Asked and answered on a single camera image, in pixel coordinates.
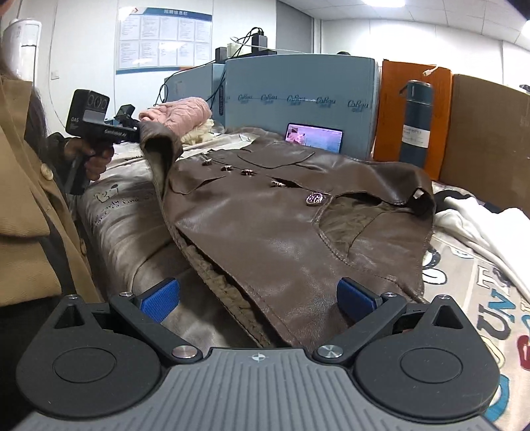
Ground brown leather jacket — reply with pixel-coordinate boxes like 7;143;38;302
140;122;435;350

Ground operator left hand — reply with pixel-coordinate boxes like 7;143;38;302
64;137;114;180

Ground beige printed bed sheet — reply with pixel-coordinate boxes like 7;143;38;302
77;128;529;430

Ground pink knitted sweater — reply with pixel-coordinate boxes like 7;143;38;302
138;97;212;137

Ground white air conditioner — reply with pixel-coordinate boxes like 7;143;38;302
2;19;42;84

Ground operator tan coat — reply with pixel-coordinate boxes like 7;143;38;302
1;77;101;306

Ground cream knitted garment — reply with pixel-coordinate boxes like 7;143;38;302
181;119;215;146

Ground white garment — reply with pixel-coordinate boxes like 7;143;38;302
435;196;529;298

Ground smartphone with lit screen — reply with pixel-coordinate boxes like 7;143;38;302
285;123;343;154

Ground dark teal thermos bottle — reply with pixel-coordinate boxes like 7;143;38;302
399;80;434;168

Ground brown cardboard box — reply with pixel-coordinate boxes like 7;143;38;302
439;75;530;214

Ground blue cardboard box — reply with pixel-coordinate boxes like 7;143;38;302
224;54;380;159

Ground orange board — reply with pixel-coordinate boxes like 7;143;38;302
374;60;453;180

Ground wall notice board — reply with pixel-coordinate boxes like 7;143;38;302
115;7;213;75

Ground black power adapter cables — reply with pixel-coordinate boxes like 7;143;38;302
153;26;278;104

